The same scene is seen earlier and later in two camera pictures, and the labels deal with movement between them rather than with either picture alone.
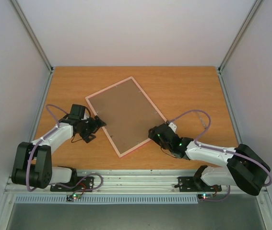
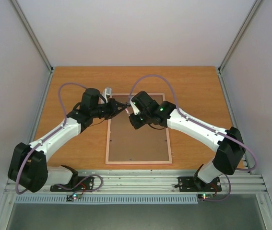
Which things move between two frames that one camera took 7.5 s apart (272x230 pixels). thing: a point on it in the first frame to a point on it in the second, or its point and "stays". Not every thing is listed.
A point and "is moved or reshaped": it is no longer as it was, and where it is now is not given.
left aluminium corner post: x=31 y=33 stays
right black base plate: x=189 y=184 stays
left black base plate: x=87 y=185 stays
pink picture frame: x=127 y=113 is moved or reshaped
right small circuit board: x=204 y=196 stays
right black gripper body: x=157 y=133 to x=136 y=120
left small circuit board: x=70 y=197 stays
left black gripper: x=96 y=127 to x=114 y=109
